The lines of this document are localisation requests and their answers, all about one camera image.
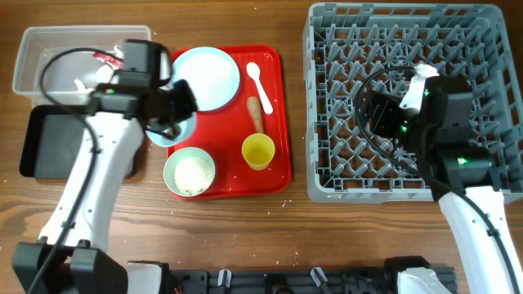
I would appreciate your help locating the grey dishwasher rack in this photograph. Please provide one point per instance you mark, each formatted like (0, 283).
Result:
(348, 44)

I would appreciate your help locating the yellow plastic cup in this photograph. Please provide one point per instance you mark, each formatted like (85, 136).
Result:
(258, 151)

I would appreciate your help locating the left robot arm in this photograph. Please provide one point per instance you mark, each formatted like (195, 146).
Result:
(70, 255)

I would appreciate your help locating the light blue bowl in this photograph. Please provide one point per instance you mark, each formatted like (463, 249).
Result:
(186, 129)

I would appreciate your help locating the light blue plate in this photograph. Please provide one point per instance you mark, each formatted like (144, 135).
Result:
(212, 74)

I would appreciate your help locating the brown root vegetable stick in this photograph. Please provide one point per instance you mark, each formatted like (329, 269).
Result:
(255, 111)

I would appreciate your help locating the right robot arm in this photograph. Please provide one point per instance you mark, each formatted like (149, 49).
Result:
(462, 176)

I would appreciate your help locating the red plastic tray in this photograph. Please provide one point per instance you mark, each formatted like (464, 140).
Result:
(221, 133)

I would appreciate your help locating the black waste tray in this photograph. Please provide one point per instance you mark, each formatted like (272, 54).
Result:
(55, 140)

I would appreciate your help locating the pale green rice bowl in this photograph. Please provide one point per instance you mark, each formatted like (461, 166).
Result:
(177, 156)

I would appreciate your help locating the white tissue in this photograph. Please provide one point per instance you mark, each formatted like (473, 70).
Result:
(103, 74)

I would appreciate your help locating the white plastic spoon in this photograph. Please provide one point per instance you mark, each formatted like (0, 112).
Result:
(254, 72)

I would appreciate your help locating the red sauce packet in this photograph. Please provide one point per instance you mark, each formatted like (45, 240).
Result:
(109, 60)

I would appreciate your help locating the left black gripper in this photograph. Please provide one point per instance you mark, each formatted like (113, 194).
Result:
(189, 105)

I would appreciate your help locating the pile of white rice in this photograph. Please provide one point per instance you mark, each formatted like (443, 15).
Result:
(192, 176)

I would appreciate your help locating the clear plastic storage box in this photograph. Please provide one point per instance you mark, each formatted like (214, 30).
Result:
(40, 44)

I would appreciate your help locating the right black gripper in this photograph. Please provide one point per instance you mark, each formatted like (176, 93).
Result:
(389, 105)

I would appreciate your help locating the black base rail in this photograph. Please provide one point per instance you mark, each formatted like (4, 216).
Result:
(363, 280)

